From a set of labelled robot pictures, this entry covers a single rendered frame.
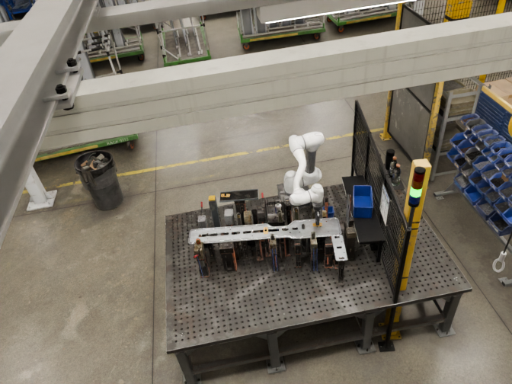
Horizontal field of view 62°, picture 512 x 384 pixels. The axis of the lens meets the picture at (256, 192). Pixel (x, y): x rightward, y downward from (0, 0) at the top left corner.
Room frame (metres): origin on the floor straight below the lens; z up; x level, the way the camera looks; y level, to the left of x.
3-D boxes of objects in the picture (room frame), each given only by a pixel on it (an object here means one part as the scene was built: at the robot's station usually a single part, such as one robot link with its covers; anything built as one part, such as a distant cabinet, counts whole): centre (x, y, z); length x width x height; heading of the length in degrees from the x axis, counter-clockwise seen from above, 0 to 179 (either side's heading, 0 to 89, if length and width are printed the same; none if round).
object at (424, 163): (2.20, -1.11, 1.00); 0.18 x 0.18 x 2.00; 86
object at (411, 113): (4.81, -2.12, 1.00); 1.34 x 0.14 x 2.00; 5
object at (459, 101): (4.79, -2.52, 0.65); 1.00 x 0.50 x 1.30; 5
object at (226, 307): (2.77, -0.34, 0.68); 2.56 x 1.61 x 0.04; 95
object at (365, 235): (2.89, -0.96, 1.01); 0.90 x 0.22 x 0.03; 176
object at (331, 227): (2.75, -0.02, 1.00); 1.38 x 0.22 x 0.02; 86
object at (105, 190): (4.68, 2.04, 0.36); 0.54 x 0.50 x 0.73; 5
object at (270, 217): (2.95, -0.16, 0.94); 0.18 x 0.13 x 0.49; 86
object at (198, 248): (2.60, 0.55, 0.88); 0.15 x 0.11 x 0.36; 176
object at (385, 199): (2.58, -1.05, 1.30); 0.23 x 0.02 x 0.31; 176
